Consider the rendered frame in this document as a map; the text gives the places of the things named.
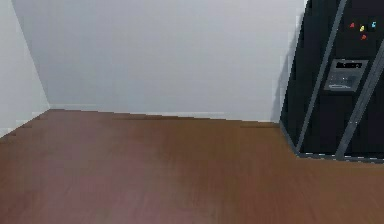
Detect black fridge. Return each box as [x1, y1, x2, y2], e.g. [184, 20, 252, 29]
[279, 0, 384, 164]

